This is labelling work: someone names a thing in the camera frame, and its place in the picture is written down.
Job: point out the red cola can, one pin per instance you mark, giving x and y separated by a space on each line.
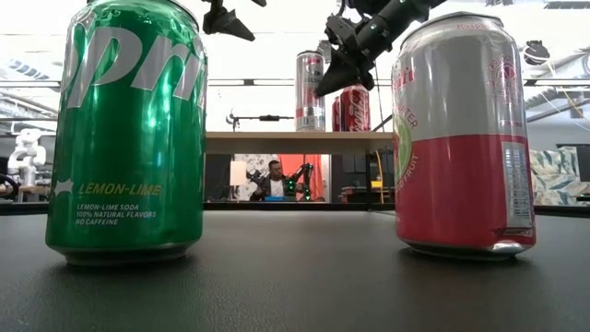
356 110
336 115

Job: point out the white Celsius can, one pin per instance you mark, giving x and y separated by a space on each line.
309 101

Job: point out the black background robot arm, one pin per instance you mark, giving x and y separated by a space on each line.
302 171

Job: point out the wooden shelf with black legs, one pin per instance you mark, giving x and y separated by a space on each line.
258 143

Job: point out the black bar stand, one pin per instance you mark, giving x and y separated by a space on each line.
269 118

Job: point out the orange panel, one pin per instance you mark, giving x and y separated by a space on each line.
319 180

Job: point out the person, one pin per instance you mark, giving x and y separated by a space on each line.
275 186

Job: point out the silver and pink seltzer can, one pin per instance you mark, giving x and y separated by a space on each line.
461 184

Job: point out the green Sprite can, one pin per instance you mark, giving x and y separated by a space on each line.
129 152

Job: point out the black ceiling fixture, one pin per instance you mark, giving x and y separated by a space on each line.
537 51

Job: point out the leaf-patterned sofa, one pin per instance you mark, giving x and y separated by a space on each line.
553 180

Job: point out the black table mat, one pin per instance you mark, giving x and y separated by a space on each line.
295 286

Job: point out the black aluminium table frame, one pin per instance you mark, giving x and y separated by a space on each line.
276 206

